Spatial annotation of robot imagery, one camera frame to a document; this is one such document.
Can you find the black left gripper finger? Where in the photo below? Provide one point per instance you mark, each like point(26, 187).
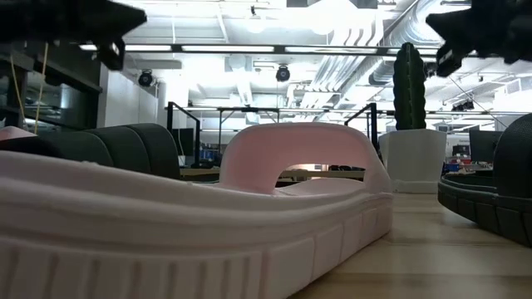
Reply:
point(104, 18)
point(111, 56)

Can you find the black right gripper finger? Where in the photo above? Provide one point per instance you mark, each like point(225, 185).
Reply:
point(448, 60)
point(478, 25)

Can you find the black foam slide sandal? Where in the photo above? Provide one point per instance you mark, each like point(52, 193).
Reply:
point(511, 166)
point(124, 149)

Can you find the pink foam slide sandal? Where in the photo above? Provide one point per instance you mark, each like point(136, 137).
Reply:
point(166, 232)
point(12, 133)

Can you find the black ceiling spotlight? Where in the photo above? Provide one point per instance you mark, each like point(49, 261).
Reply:
point(146, 78)
point(282, 73)

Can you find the green columnar cactus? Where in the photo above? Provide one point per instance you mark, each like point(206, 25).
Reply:
point(409, 91)

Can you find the black shelving unit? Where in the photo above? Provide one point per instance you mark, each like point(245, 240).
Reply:
point(54, 74)

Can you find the dark computer monitor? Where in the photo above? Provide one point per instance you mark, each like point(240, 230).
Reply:
point(183, 141)
point(484, 145)

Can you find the white hexagonal plant pot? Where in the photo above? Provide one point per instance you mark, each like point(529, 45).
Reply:
point(411, 162)

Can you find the long wooden table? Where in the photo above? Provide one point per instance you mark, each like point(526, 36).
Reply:
point(199, 172)

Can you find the black workstation frame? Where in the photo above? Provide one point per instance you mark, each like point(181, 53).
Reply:
point(249, 109)

